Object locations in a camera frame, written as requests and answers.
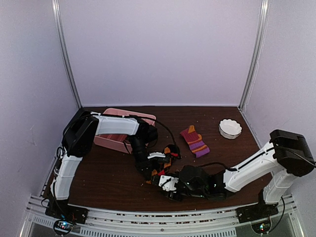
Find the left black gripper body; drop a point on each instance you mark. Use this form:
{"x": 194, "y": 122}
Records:
{"x": 139, "y": 163}

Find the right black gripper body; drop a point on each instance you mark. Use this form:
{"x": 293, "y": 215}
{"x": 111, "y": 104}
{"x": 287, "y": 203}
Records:
{"x": 198, "y": 193}

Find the black argyle red orange sock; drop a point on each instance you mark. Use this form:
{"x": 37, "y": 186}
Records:
{"x": 171, "y": 152}

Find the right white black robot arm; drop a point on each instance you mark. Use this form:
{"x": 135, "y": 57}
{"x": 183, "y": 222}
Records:
{"x": 286, "y": 151}

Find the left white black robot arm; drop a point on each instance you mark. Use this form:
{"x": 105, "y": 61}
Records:
{"x": 77, "y": 140}

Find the pink divided organizer tray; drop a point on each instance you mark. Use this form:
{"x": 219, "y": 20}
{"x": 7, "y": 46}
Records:
{"x": 119, "y": 142}

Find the maroon orange purple striped sock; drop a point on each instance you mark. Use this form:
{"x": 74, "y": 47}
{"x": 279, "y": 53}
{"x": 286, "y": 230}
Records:
{"x": 195, "y": 141}

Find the white scalloped ceramic bowl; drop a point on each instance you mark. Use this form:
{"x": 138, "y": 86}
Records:
{"x": 229, "y": 129}

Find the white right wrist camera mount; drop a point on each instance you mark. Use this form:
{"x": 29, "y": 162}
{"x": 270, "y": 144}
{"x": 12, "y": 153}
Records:
{"x": 168, "y": 183}

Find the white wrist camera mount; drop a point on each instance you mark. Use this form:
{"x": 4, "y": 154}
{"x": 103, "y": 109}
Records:
{"x": 168, "y": 183}
{"x": 156, "y": 155}

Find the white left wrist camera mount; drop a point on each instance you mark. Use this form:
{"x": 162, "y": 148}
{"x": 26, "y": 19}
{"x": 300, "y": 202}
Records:
{"x": 156, "y": 155}

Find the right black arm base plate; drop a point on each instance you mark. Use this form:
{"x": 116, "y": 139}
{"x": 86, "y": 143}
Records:
{"x": 255, "y": 212}

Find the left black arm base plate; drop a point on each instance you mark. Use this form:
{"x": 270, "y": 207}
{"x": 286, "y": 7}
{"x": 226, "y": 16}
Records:
{"x": 70, "y": 213}

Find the right aluminium frame post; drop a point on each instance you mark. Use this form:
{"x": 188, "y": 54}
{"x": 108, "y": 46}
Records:
{"x": 263, "y": 16}

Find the aluminium frame post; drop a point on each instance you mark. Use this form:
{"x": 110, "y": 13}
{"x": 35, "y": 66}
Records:
{"x": 64, "y": 51}
{"x": 263, "y": 16}

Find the left aluminium frame post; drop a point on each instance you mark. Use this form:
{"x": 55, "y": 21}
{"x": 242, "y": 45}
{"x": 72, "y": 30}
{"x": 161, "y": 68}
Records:
{"x": 64, "y": 51}

